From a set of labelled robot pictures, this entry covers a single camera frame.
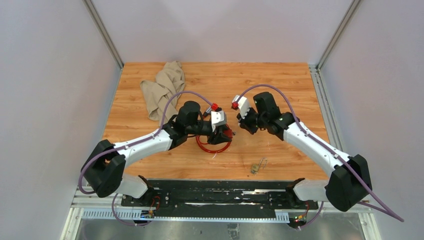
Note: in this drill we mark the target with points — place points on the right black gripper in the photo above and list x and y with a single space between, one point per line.
243 122

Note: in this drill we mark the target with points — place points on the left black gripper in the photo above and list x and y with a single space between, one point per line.
219 138

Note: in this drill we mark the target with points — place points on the red cable lock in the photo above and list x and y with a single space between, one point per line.
209 148

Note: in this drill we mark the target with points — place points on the brass padlock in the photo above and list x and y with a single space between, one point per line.
255 168

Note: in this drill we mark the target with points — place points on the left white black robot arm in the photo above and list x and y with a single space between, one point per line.
104 170

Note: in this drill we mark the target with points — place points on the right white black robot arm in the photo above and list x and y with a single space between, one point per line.
349 176

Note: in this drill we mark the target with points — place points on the beige cloth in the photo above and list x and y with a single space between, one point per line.
168 82

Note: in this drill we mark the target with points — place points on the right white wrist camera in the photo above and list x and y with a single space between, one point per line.
242 104

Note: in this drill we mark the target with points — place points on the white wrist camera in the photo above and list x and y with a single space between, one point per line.
217 116
242 104

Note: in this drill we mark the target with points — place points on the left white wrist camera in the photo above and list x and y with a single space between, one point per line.
217 116

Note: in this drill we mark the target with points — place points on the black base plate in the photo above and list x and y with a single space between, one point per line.
215 200

